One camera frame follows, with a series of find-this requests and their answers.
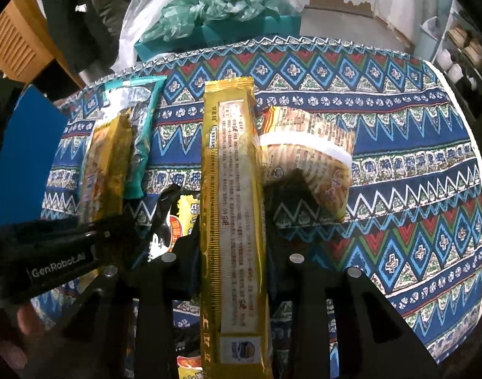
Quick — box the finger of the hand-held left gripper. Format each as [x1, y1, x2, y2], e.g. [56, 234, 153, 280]
[89, 203, 149, 271]

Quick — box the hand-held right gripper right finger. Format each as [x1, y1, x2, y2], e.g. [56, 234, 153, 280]
[266, 225, 441, 379]

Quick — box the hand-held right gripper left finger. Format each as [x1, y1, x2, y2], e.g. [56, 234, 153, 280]
[24, 231, 202, 379]

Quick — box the black yellow snack packet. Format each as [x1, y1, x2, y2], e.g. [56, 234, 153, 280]
[146, 183, 210, 379]

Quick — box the short gold snack packet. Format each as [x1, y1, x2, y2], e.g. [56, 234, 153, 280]
[78, 112, 134, 222]

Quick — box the long gold snack packet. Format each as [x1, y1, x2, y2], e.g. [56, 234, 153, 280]
[199, 79, 274, 379]

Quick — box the blue-edged cardboard box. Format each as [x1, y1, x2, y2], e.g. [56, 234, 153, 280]
[0, 85, 70, 227]

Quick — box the orange white snack packet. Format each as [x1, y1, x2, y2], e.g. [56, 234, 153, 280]
[259, 106, 356, 222]

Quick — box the teal snack packet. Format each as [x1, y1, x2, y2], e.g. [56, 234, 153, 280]
[101, 77, 166, 200]

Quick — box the person's left hand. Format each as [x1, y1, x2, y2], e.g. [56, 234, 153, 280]
[17, 302, 54, 337]

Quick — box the blue patterned tablecloth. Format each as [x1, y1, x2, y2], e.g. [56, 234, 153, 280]
[39, 35, 482, 379]

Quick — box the white plastic bag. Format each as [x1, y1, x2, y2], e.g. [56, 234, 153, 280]
[111, 0, 179, 74]

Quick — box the black hanging coat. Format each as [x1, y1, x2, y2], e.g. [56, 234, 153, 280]
[39, 0, 107, 76]

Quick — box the louvered wooden wardrobe door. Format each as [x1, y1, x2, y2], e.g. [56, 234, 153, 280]
[0, 0, 57, 84]

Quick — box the teal and brown carton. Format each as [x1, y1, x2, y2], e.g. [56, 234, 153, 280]
[134, 14, 303, 63]

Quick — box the crumpled teal tissue paper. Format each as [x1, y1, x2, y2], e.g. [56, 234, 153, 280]
[140, 0, 282, 43]

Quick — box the pair of white shoes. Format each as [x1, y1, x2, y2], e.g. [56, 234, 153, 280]
[438, 49, 465, 81]

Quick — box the pale blue bin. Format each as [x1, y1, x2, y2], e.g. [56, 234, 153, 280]
[417, 16, 449, 63]

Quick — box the pair of beige shoes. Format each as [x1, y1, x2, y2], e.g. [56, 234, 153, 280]
[450, 26, 482, 61]

